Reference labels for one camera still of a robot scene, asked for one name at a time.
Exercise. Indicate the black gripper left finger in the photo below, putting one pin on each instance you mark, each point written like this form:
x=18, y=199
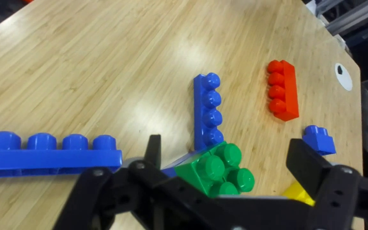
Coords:
x=154, y=148

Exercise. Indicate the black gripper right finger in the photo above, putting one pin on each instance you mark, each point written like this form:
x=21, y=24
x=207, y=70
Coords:
x=307, y=163

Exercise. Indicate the small blue block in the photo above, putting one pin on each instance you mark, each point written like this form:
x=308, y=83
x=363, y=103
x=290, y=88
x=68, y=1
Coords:
x=320, y=142

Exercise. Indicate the yellow block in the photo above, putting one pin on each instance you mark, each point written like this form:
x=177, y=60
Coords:
x=299, y=194

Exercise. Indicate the blue four-stud block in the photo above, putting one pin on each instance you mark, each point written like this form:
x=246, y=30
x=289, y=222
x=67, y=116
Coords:
x=201, y=115
x=44, y=159

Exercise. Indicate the red four-stud block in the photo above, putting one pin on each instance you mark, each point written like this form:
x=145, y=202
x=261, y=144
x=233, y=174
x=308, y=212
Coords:
x=288, y=93

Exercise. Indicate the white table grommet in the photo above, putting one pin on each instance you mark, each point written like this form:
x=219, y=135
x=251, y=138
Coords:
x=345, y=83

